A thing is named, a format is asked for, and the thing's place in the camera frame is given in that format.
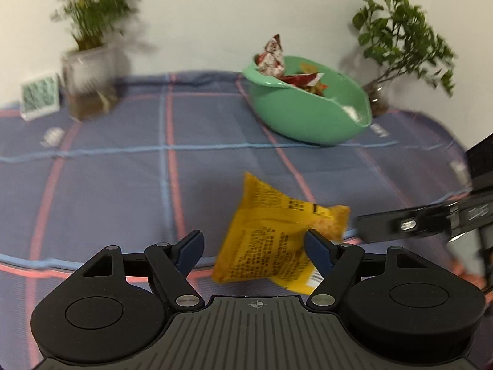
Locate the yellow snack bag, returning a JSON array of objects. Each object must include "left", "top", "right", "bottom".
[{"left": 211, "top": 173, "right": 350, "bottom": 295}]

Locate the dark red gold pouch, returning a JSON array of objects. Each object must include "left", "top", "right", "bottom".
[{"left": 279, "top": 73, "right": 324, "bottom": 88}]

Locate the person right hand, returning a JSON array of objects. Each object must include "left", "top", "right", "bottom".
[{"left": 451, "top": 260, "right": 486, "bottom": 291}]

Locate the white plant tag right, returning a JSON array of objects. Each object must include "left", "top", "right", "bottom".
[{"left": 370, "top": 123, "right": 390, "bottom": 138}]

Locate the white plant tag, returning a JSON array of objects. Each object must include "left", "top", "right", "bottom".
[
  {"left": 370, "top": 123, "right": 390, "bottom": 138},
  {"left": 40, "top": 127, "right": 66, "bottom": 148}
]

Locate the clear nougat candy packet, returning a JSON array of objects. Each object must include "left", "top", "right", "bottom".
[{"left": 343, "top": 106, "right": 361, "bottom": 123}]

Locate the green plastic bowl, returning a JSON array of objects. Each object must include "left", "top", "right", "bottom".
[{"left": 243, "top": 56, "right": 373, "bottom": 145}]

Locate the white plant tag left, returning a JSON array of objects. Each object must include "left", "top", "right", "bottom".
[{"left": 40, "top": 127, "right": 66, "bottom": 148}]

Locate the broad-leaf plant in glass vase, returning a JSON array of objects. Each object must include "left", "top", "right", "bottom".
[{"left": 352, "top": 0, "right": 457, "bottom": 117}]

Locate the red white snack bag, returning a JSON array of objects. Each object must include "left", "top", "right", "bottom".
[{"left": 254, "top": 34, "right": 285, "bottom": 79}]

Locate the white digital clock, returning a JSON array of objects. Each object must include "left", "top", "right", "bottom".
[{"left": 19, "top": 73, "right": 60, "bottom": 121}]

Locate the small-leaf plant in white pot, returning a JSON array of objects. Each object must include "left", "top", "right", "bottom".
[{"left": 51, "top": 0, "right": 140, "bottom": 121}]

